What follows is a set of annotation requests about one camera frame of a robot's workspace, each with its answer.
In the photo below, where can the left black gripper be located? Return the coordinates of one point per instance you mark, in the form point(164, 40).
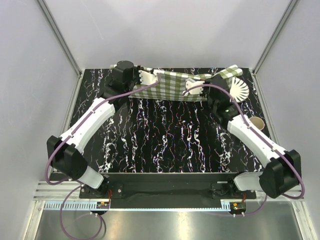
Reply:
point(135, 70)

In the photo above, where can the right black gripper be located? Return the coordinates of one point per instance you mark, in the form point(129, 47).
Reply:
point(204, 93)

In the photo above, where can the white blue striped plate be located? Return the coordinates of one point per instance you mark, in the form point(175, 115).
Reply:
point(239, 90)

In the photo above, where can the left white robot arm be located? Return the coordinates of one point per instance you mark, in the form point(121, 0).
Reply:
point(65, 153)

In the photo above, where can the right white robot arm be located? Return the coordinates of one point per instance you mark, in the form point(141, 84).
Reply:
point(282, 168)

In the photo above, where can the beige paper cup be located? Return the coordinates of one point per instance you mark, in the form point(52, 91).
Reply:
point(257, 122)

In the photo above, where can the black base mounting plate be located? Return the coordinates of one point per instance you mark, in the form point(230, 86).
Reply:
point(210, 185)

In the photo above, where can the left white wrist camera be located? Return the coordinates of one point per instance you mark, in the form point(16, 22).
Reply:
point(147, 78)

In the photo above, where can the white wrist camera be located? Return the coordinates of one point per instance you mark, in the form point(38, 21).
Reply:
point(147, 78)
point(193, 87)

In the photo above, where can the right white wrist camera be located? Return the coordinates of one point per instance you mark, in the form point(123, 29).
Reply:
point(193, 87)

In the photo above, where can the left aluminium frame post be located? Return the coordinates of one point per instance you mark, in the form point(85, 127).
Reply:
point(58, 35)

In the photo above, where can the aluminium frame post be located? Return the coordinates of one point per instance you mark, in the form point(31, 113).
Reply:
point(276, 33)
point(58, 35)

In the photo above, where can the right aluminium frame post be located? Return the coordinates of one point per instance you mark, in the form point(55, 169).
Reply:
point(276, 33)

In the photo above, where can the aluminium front rail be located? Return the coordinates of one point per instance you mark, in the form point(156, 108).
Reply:
point(67, 197)

